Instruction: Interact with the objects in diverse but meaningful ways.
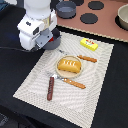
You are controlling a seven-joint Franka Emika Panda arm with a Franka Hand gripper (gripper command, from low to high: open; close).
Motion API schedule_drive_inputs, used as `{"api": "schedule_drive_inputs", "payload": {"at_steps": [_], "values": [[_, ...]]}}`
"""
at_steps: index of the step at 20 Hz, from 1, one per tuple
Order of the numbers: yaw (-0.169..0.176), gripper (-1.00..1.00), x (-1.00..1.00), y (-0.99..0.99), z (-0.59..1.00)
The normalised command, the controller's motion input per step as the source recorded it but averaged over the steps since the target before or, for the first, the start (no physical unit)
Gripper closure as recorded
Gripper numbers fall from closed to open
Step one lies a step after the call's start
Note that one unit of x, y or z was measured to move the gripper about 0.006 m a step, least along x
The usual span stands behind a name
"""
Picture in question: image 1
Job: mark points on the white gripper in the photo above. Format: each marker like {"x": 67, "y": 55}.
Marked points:
{"x": 36, "y": 33}

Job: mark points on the grey pan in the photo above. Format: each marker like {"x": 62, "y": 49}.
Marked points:
{"x": 66, "y": 9}

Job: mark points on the orange bread loaf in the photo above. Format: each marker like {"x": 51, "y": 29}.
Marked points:
{"x": 69, "y": 65}

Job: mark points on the yellow butter box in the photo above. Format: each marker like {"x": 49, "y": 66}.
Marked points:
{"x": 89, "y": 44}

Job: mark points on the grey pot with handles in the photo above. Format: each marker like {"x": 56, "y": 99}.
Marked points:
{"x": 55, "y": 42}

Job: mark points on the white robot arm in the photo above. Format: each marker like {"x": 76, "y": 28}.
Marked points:
{"x": 38, "y": 9}

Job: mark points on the beige woven placemat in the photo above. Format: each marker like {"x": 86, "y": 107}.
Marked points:
{"x": 70, "y": 106}

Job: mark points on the pink stove board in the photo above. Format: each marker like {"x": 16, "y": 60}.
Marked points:
{"x": 105, "y": 26}

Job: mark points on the beige bowl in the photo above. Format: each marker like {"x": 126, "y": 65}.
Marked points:
{"x": 123, "y": 16}

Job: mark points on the knife with wooden handle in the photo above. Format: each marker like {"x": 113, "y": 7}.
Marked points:
{"x": 79, "y": 56}

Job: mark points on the fork with wooden handle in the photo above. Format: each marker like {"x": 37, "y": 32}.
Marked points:
{"x": 66, "y": 80}

